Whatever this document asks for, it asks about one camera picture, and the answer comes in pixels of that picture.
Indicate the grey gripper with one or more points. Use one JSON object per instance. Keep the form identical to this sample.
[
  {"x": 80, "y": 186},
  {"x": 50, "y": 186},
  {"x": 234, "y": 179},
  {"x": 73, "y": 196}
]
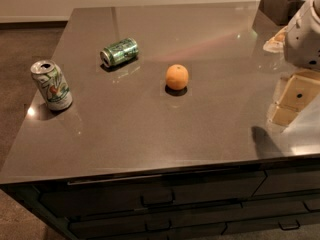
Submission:
[{"x": 304, "y": 39}]

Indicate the green soda can lying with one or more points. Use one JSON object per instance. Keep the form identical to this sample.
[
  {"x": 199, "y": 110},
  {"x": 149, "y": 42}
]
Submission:
[{"x": 119, "y": 52}]

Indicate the white upright soda can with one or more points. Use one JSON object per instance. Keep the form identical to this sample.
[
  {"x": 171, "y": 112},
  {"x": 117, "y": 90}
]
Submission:
[{"x": 52, "y": 84}]

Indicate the dark box with snacks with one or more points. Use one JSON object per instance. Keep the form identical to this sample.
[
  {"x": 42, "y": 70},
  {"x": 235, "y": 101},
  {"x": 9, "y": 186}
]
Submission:
[{"x": 283, "y": 2}]

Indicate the orange fruit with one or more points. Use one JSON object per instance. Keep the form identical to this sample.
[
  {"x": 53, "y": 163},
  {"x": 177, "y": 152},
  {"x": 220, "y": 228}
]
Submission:
[{"x": 177, "y": 77}]

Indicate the dark drawer cabinet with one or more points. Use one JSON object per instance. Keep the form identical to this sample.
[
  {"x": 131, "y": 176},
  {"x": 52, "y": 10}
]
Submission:
[{"x": 177, "y": 206}]

